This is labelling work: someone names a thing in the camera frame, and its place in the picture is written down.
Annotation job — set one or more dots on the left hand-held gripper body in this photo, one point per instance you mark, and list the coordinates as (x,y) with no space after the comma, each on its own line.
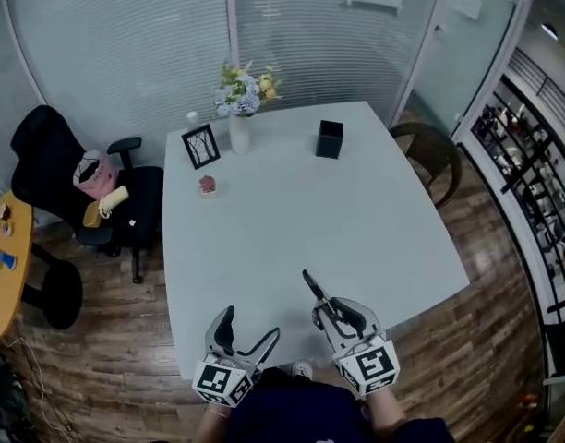
(218,379)

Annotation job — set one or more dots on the blue and white cup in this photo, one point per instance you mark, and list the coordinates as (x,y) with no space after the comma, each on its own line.
(5,261)

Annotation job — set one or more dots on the person's dark blue clothing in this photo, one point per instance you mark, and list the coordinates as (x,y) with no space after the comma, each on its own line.
(301,413)

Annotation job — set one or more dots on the white ribbed vase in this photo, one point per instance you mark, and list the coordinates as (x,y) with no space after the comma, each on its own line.
(239,134)

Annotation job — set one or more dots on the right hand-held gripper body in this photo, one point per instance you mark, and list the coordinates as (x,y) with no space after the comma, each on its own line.
(370,367)

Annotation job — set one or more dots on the person's left forearm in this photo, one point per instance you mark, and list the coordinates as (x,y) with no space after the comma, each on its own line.
(216,422)

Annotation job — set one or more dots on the black bag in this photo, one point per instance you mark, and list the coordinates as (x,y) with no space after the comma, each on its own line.
(3,395)

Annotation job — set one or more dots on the brown wooden chair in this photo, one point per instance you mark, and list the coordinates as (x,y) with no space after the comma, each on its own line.
(432,159)

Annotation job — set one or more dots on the small round snack dish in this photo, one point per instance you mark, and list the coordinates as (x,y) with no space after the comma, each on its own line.
(5,212)

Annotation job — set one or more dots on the round wooden side table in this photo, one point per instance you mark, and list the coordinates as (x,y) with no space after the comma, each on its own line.
(8,270)

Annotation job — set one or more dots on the black square pen holder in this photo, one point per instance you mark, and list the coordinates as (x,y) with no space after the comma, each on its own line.
(329,139)

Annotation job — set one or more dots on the yellow pouch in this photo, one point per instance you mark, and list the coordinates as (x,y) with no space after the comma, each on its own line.
(92,214)

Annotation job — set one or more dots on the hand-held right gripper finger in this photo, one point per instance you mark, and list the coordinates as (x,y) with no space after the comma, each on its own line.
(323,323)
(356,315)

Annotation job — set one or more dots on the person's white shoe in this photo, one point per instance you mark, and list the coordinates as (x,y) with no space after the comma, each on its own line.
(298,368)

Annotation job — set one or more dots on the small red potted plant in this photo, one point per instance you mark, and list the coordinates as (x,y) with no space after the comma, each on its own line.
(208,186)

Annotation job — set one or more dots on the artificial flower bouquet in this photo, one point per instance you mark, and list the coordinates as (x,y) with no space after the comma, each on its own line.
(245,91)

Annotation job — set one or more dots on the black office chair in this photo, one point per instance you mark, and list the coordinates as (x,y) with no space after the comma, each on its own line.
(56,173)

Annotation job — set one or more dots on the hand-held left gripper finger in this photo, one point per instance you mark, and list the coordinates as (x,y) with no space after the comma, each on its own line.
(261,346)
(221,330)

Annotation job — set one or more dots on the cream rolled cloth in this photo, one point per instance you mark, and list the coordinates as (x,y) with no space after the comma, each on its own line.
(114,198)

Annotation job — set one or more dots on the person's right forearm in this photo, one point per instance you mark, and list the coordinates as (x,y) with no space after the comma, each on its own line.
(388,415)

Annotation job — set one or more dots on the small white bottle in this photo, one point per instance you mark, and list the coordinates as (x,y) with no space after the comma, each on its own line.
(192,118)

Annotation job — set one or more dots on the pink and white bag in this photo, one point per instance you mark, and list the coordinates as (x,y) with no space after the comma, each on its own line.
(94,175)

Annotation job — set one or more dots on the black picture frame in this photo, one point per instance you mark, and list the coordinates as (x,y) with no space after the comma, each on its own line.
(201,146)

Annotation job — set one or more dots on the black metal shelf rack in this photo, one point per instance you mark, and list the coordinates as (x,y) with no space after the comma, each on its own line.
(532,187)

